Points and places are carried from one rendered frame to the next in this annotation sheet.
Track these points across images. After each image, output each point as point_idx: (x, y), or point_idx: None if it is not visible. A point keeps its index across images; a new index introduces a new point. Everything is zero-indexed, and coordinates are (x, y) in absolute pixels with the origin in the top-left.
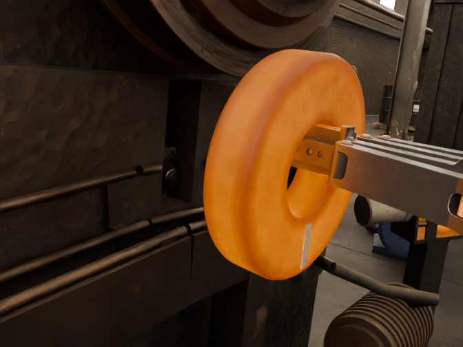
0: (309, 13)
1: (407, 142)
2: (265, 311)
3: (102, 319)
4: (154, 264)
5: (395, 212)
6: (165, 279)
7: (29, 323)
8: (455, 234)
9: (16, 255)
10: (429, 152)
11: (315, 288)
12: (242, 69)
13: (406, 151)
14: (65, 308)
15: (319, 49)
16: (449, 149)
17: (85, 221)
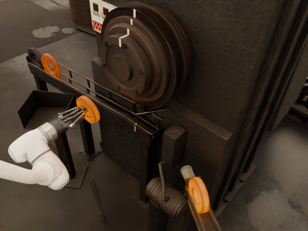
0: (138, 96)
1: (81, 114)
2: (146, 152)
3: (111, 116)
4: (118, 117)
5: (184, 178)
6: (120, 121)
7: (103, 108)
8: (191, 208)
9: (120, 101)
10: (74, 114)
11: (208, 192)
12: (133, 98)
13: (74, 112)
14: (107, 110)
15: (229, 117)
16: (79, 118)
17: (129, 105)
